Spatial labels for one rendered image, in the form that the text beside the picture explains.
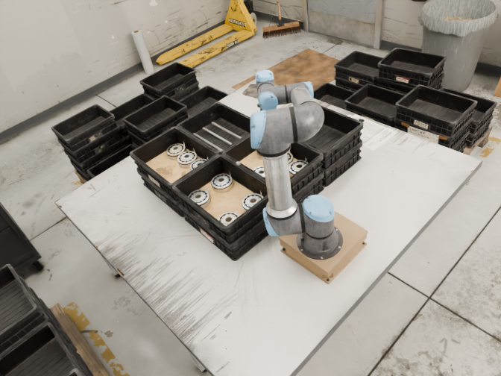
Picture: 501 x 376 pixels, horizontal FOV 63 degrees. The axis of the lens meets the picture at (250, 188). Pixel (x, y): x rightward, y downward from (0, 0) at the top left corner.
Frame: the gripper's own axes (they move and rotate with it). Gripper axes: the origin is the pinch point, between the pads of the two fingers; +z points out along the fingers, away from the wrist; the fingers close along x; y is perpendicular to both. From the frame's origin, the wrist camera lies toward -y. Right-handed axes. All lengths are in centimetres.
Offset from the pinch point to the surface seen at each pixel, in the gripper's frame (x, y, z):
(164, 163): 32, 53, 14
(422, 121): -108, -23, 44
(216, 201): 35.7, 7.8, 14.1
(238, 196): 27.4, 1.8, 14.2
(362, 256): 14, -56, 27
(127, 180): 47, 75, 27
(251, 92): -58, 76, 27
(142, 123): -8, 150, 49
